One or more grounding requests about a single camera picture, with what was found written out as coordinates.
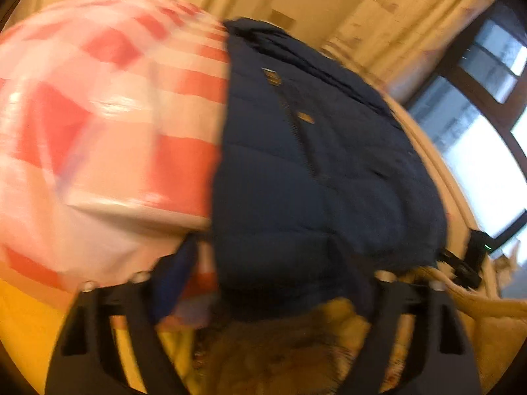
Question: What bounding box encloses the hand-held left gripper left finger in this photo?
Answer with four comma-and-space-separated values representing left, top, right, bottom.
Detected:
44, 234, 198, 395

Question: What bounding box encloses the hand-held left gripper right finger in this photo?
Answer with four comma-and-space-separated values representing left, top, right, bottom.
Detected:
346, 272, 482, 395

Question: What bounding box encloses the window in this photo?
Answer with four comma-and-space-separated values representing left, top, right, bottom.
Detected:
405, 0, 527, 264

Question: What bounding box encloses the navy puffer jacket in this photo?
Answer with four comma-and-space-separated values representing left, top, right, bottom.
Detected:
210, 17, 449, 317

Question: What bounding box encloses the printed curtain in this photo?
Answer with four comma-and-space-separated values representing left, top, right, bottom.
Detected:
325, 0, 501, 99

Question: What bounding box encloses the red checkered plastic sheet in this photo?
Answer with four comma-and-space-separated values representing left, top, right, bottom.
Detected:
0, 0, 231, 326

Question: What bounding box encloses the yellow floral bed sheet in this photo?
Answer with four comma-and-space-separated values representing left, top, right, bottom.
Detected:
0, 277, 412, 395

